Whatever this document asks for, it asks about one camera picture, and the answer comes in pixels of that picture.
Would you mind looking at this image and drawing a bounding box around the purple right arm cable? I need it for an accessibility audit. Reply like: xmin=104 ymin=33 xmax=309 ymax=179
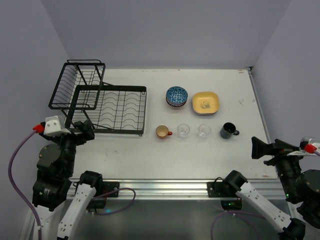
xmin=209 ymin=143 xmax=320 ymax=240

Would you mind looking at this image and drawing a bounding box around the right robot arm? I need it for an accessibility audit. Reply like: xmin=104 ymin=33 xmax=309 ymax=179
xmin=221 ymin=136 xmax=320 ymax=240

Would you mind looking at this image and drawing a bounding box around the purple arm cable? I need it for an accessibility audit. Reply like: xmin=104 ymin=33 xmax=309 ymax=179
xmin=209 ymin=143 xmax=320 ymax=240
xmin=7 ymin=124 xmax=137 ymax=240

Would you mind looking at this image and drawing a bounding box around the blue mug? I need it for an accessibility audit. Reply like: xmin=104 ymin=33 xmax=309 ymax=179
xmin=219 ymin=122 xmax=240 ymax=140

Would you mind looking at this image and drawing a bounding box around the blue triangle pattern bowl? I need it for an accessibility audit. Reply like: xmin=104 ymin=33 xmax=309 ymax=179
xmin=165 ymin=86 xmax=188 ymax=104

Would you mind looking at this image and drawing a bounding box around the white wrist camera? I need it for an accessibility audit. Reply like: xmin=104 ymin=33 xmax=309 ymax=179
xmin=287 ymin=137 xmax=320 ymax=157
xmin=43 ymin=115 xmax=71 ymax=137

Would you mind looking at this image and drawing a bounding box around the black wire dish rack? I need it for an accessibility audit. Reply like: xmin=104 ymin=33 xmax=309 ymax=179
xmin=48 ymin=59 xmax=147 ymax=136

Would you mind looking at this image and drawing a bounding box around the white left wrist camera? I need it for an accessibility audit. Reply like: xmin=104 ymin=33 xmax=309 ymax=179
xmin=43 ymin=115 xmax=71 ymax=137

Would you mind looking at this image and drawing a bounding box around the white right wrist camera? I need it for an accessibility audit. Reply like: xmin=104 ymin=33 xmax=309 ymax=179
xmin=287 ymin=137 xmax=320 ymax=157

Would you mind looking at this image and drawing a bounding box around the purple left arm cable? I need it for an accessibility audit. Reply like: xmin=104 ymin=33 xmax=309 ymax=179
xmin=7 ymin=124 xmax=137 ymax=240

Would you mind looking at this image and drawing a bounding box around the yellow plastic plate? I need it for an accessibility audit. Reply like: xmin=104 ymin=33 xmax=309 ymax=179
xmin=192 ymin=91 xmax=220 ymax=115

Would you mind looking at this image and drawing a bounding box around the aluminium table rail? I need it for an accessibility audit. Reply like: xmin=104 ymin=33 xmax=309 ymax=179
xmin=104 ymin=178 xmax=286 ymax=200

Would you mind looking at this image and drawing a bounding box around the clear drinking glass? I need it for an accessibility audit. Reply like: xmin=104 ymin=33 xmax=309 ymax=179
xmin=177 ymin=123 xmax=190 ymax=139
xmin=198 ymin=124 xmax=211 ymax=139

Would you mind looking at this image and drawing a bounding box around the orange mug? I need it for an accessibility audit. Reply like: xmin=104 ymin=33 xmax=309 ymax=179
xmin=155 ymin=125 xmax=173 ymax=139

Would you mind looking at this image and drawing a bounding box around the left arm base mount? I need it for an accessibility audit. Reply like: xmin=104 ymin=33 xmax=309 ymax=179
xmin=87 ymin=181 xmax=120 ymax=213

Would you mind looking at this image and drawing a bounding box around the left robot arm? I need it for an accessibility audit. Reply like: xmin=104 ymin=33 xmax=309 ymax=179
xmin=32 ymin=116 xmax=103 ymax=240

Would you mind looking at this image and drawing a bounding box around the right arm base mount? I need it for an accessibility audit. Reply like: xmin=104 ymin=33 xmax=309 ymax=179
xmin=206 ymin=177 xmax=243 ymax=211

